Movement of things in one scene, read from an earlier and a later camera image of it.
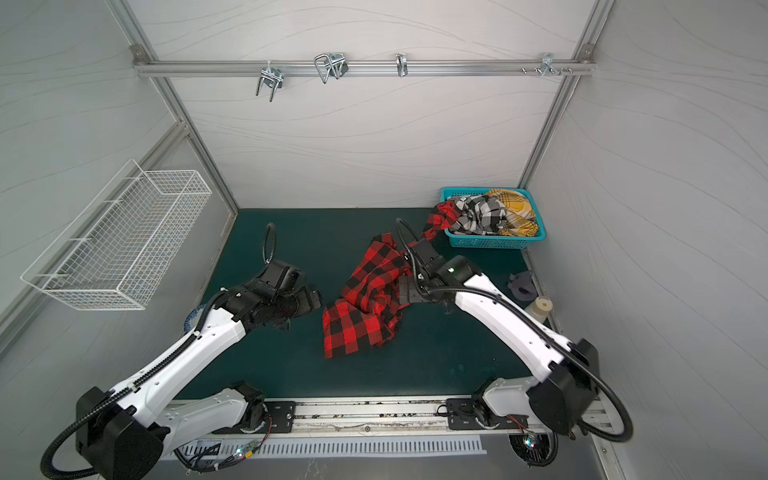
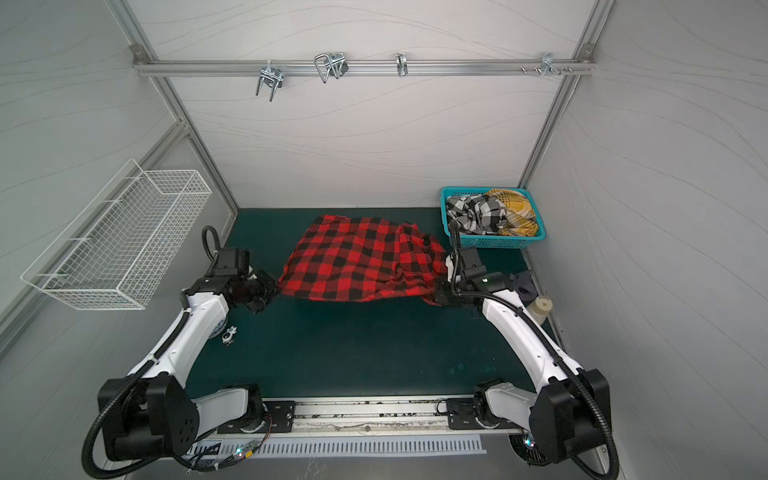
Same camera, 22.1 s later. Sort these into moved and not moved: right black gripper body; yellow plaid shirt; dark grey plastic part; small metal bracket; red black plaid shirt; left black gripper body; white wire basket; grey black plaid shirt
Moved: right black gripper body; red black plaid shirt; left black gripper body
Not moved: white wire basket; dark grey plastic part; small metal bracket; grey black plaid shirt; yellow plaid shirt
